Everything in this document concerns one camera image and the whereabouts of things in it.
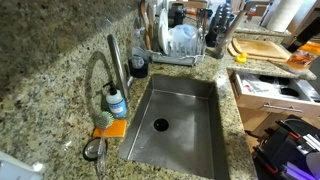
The orange liquid bottle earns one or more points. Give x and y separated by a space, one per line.
300 58

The white plastic box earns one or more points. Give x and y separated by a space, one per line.
13 168

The wooden cooking utensils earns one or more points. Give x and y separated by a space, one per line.
145 23

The black knife block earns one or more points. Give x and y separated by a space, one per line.
213 36

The clear plastic food container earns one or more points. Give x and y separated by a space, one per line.
183 36

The black orange bar clamp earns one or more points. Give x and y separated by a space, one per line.
266 161
288 130

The grey dish drying rack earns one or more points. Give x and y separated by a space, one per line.
173 60

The large wooden cutting board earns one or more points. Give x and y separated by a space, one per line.
233 51

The white paper towel roll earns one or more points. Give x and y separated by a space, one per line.
283 15

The small wooden cutting board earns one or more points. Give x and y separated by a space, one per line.
260 48

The green white dish brush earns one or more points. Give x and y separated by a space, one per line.
104 120

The round metal sink stopper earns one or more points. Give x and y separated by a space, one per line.
89 150

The clear bottle with dark liquid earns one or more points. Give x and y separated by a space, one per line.
138 70

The stainless steel sink basin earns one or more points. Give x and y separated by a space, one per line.
180 140

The yellow rubber duck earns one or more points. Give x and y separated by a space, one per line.
241 58

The white dinner plate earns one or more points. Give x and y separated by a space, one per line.
163 33

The wooden kitchen drawer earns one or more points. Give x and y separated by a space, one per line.
266 100

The white cutlery tray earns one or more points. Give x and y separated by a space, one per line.
256 85

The stainless steel sink faucet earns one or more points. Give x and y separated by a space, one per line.
116 63

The white blue soap dispenser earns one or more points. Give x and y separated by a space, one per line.
116 105

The orange kitchen sponge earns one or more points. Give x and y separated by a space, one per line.
117 129

